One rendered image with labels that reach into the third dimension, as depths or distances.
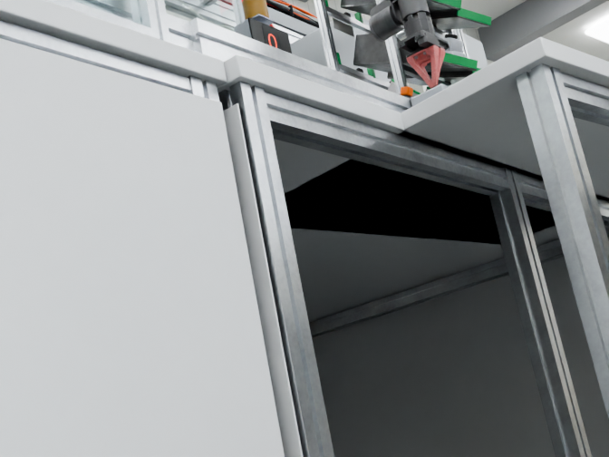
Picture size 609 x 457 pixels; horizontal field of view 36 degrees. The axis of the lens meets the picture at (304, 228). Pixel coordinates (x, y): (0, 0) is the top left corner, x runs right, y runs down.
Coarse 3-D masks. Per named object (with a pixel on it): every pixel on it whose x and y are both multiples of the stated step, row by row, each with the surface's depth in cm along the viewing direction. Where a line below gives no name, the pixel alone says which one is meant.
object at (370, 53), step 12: (360, 36) 229; (372, 36) 226; (396, 36) 221; (360, 48) 229; (372, 48) 226; (384, 48) 223; (360, 60) 229; (372, 60) 226; (384, 60) 223; (444, 60) 211; (456, 60) 213; (468, 60) 216
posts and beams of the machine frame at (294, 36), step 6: (276, 24) 369; (282, 30) 371; (288, 30) 374; (456, 30) 376; (294, 36) 377; (300, 36) 380; (402, 36) 390; (462, 36) 378; (294, 42) 375; (462, 48) 374; (468, 54) 376
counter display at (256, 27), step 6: (252, 24) 186; (258, 24) 187; (264, 24) 189; (252, 30) 185; (258, 30) 187; (276, 30) 192; (252, 36) 184; (258, 36) 186; (264, 36) 187; (282, 36) 193; (288, 36) 195; (264, 42) 187; (282, 42) 192; (288, 42) 194; (282, 48) 191; (288, 48) 193
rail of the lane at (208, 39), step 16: (192, 32) 126; (208, 32) 127; (224, 32) 130; (208, 48) 126; (224, 48) 129; (240, 48) 132; (256, 48) 135; (272, 48) 138; (272, 64) 137; (288, 64) 140; (304, 64) 144; (320, 64) 147; (320, 80) 146; (336, 80) 149; (352, 80) 153; (368, 96) 157; (384, 96) 160; (400, 96) 165
